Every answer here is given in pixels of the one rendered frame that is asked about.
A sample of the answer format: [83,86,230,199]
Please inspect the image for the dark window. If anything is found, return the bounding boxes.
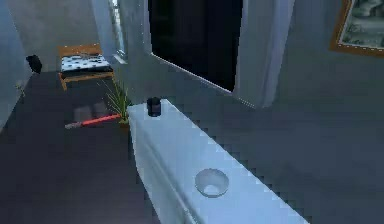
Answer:
[147,0,244,93]

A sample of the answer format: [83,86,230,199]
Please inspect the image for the white bowl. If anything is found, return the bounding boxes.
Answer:
[194,168,230,199]

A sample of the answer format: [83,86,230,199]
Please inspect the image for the wooden bed with dotted cover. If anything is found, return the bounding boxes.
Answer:
[57,43,115,91]

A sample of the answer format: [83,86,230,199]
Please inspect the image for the red baseball bat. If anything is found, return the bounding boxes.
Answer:
[64,113,122,130]

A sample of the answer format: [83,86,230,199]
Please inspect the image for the white long cabinet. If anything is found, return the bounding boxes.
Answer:
[127,98,311,224]

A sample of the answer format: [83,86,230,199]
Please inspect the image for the black cylindrical cup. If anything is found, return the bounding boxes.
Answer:
[146,96,162,118]

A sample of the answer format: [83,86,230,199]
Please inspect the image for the white curtain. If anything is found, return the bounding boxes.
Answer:
[232,0,296,109]

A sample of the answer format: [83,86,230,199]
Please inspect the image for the green house plant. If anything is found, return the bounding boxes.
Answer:
[99,77,132,126]

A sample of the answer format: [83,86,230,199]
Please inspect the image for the black bag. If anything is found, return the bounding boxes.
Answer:
[25,54,43,74]

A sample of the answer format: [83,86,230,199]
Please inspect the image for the narrow bright window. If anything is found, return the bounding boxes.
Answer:
[108,0,128,65]

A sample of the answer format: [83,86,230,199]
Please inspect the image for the gold framed picture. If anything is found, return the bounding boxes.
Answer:
[329,0,384,58]

